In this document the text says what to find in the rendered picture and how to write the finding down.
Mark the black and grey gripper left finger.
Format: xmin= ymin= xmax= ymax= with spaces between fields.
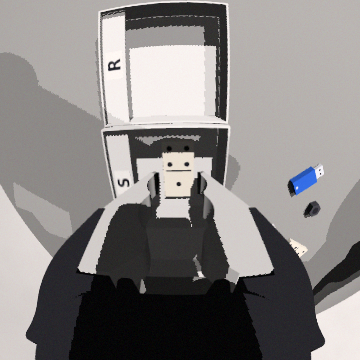
xmin=26 ymin=171 xmax=159 ymax=344

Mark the white rack of bins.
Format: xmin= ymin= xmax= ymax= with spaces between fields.
xmin=98 ymin=1 xmax=230 ymax=277

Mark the grey hex nut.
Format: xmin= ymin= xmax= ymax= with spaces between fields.
xmin=306 ymin=201 xmax=321 ymax=217

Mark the blue usb stick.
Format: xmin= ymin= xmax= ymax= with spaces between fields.
xmin=290 ymin=164 xmax=324 ymax=195

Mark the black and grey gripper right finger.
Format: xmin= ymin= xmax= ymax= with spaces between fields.
xmin=197 ymin=171 xmax=325 ymax=352

